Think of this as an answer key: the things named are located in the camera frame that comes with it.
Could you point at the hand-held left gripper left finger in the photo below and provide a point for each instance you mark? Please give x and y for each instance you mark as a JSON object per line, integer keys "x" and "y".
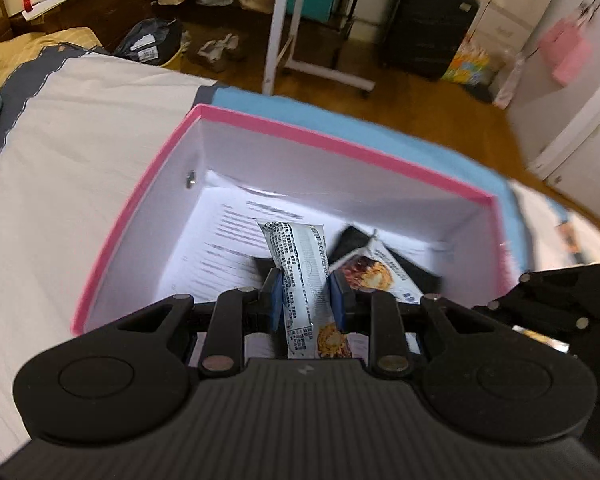
{"x": 272, "y": 302}

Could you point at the loose paper sheets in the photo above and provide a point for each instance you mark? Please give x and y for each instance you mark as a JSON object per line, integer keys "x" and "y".
{"x": 60, "y": 2}

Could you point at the black suitcase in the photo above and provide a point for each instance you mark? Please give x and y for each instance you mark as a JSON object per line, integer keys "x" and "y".
{"x": 430, "y": 25}

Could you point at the grey white snack bar packet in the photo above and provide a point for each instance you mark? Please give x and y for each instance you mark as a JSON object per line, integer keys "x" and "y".
{"x": 300, "y": 270}

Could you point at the wooden cabinet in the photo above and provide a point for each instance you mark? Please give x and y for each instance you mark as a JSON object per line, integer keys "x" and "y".
{"x": 105, "y": 10}

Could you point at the printed paper sheet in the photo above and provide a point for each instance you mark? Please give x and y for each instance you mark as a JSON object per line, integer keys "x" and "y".
{"x": 230, "y": 240}

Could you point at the white grey shoe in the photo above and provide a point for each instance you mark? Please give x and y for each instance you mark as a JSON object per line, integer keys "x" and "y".
{"x": 215, "y": 50}

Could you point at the white wardrobe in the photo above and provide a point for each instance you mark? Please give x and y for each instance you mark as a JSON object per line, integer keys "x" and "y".
{"x": 580, "y": 125}

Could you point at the white rolling table frame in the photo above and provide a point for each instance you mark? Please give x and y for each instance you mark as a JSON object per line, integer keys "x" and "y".
{"x": 280, "y": 20}

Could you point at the colourful gift bag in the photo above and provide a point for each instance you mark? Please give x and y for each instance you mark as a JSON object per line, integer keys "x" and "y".
{"x": 467, "y": 65}

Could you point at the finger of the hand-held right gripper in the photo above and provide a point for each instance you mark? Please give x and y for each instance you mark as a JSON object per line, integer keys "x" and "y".
{"x": 555, "y": 295}

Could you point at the pale pink packet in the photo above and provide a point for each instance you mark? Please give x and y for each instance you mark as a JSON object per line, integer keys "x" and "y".
{"x": 507, "y": 82}

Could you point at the pink hanging bag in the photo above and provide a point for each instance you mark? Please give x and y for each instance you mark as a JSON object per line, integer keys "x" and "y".
{"x": 565, "y": 50}

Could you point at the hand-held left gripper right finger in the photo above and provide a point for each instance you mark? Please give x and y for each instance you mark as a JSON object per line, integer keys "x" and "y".
{"x": 337, "y": 302}

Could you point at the yellow striped blanket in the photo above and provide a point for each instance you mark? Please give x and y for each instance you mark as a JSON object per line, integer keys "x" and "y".
{"x": 35, "y": 47}

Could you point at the black plastic bag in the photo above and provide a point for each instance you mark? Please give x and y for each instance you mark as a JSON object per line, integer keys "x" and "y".
{"x": 145, "y": 35}

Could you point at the pink cardboard box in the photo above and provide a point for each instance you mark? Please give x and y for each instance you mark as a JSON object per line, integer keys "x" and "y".
{"x": 330, "y": 170}

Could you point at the black snack packet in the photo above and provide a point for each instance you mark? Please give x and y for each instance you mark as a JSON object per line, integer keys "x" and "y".
{"x": 350, "y": 237}

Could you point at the cream puff snack packet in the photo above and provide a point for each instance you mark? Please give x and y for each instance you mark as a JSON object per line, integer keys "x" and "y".
{"x": 375, "y": 272}

